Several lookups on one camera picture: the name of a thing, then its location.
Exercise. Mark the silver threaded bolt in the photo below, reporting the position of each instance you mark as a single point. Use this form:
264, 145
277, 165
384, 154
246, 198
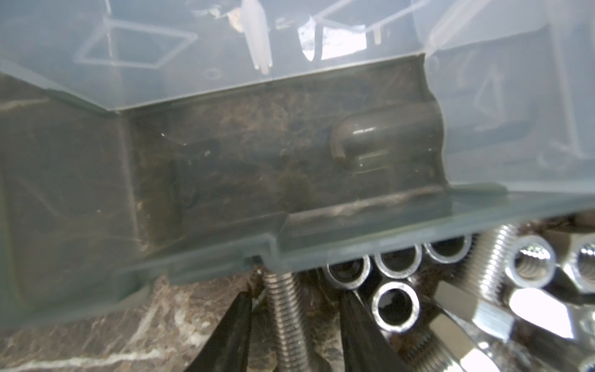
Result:
294, 346

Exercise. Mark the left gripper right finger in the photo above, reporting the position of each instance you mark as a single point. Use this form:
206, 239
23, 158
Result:
364, 347

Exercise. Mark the silver hex nut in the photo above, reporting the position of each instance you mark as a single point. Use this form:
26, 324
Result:
513, 255
574, 248
490, 318

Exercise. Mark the clear plastic organizer box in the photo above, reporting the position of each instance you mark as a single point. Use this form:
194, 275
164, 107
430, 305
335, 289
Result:
197, 139

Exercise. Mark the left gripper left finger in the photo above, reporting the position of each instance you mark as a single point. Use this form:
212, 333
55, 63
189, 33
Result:
227, 349

